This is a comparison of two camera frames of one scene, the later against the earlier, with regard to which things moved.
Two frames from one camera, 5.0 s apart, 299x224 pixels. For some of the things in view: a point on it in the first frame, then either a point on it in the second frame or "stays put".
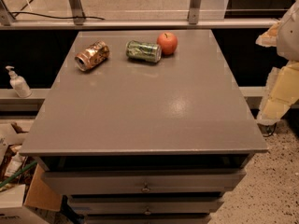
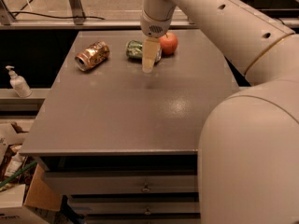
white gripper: (289, 35) -> (151, 27)
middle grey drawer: (149, 204) stays put
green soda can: (145, 51) stays put
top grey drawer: (80, 182) stays put
